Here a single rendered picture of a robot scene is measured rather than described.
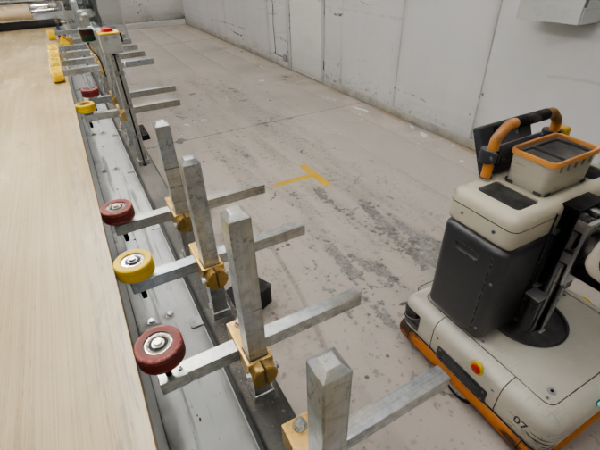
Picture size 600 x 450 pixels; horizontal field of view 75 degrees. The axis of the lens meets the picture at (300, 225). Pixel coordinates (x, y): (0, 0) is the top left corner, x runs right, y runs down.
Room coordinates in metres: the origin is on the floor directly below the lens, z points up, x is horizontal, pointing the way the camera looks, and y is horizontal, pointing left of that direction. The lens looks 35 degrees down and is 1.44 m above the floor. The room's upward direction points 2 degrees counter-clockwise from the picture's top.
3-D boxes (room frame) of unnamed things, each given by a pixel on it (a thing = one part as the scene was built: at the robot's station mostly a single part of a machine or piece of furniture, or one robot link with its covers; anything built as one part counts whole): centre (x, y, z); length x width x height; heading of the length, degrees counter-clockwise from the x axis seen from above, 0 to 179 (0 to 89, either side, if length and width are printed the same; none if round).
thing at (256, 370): (0.49, 0.10, 0.81); 0.14 x 0.06 x 0.05; 28
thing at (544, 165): (1.10, -0.79, 0.87); 0.23 x 0.15 x 0.11; 117
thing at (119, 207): (0.87, 0.48, 0.85); 0.08 x 0.08 x 0.11
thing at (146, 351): (0.43, 0.24, 0.85); 0.08 x 0.08 x 0.11
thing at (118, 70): (1.56, 0.67, 0.93); 0.05 x 0.05 x 0.45; 28
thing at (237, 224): (0.47, 0.09, 0.90); 0.04 x 0.04 x 0.48; 28
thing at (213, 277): (0.71, 0.22, 0.84); 0.14 x 0.06 x 0.05; 28
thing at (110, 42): (1.56, 0.67, 1.18); 0.07 x 0.07 x 0.08; 28
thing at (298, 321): (0.52, 0.07, 0.80); 0.43 x 0.03 x 0.04; 118
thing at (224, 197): (0.96, 0.30, 0.84); 0.43 x 0.03 x 0.04; 118
